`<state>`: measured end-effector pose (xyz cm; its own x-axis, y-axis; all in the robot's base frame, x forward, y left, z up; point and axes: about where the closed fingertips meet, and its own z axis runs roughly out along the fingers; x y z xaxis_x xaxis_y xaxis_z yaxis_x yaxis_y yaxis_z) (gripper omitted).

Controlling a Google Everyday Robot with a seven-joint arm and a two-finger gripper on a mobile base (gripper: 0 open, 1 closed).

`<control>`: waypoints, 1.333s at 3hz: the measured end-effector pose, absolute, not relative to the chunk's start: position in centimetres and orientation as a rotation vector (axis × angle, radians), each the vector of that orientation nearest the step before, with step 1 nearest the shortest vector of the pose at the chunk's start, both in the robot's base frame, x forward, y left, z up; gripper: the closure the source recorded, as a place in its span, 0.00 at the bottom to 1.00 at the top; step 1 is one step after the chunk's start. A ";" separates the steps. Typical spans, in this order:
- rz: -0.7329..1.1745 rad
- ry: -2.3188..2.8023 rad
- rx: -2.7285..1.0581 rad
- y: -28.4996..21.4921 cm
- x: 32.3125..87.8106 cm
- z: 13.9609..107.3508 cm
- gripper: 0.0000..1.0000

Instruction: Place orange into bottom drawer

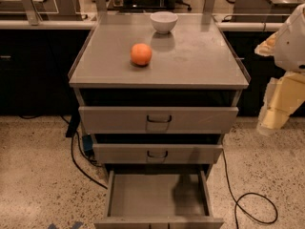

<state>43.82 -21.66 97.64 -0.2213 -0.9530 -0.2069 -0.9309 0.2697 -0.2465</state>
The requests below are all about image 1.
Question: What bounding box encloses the black cable right floor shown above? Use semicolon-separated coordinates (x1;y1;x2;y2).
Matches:
221;149;279;229

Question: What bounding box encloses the steel table back left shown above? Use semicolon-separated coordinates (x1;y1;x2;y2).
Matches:
0;0;82;21

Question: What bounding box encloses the blue power box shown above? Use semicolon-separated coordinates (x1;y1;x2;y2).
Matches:
82;135;94;156

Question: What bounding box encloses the black cable left floor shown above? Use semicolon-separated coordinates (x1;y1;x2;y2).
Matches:
60;114;109;191

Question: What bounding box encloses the grey open bottom drawer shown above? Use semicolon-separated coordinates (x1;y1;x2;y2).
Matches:
94;170;223;229

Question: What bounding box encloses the black cable floor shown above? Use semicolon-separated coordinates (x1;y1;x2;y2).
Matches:
221;149;279;229
60;114;109;191

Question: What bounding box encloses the grey metal drawer cabinet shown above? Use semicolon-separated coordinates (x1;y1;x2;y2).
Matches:
70;14;249;172

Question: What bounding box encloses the white ceramic bowl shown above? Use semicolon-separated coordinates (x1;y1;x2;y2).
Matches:
151;11;178;33

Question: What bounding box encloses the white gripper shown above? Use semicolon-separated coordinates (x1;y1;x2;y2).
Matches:
254;4;305;136

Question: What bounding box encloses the orange fruit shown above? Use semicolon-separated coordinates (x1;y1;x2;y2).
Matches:
131;43;153;66

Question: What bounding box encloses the grey middle drawer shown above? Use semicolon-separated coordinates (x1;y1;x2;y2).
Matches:
93;144;223;164

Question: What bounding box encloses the grey top drawer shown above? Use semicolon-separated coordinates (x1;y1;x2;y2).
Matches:
79;106;238;134

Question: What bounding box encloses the white counter rail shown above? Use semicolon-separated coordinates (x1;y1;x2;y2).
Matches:
0;20;283;31

